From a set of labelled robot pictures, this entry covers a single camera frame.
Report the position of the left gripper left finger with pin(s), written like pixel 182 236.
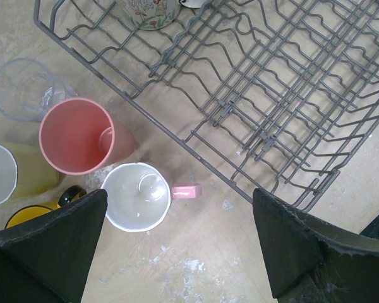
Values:
pixel 48 258

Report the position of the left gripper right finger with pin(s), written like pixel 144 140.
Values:
pixel 310 260

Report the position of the yellow mug black handle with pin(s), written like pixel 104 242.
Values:
pixel 33 211

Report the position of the light green faceted mug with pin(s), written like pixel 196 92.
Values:
pixel 24 172

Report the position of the pink faceted mug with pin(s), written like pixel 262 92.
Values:
pixel 139 196

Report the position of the pink tumbler cup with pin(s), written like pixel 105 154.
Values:
pixel 78 136

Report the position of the clear glass cup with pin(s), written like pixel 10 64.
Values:
pixel 29 89

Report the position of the white floral mug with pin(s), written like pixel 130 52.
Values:
pixel 151 14

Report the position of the grey wire dish rack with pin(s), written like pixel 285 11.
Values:
pixel 272 94

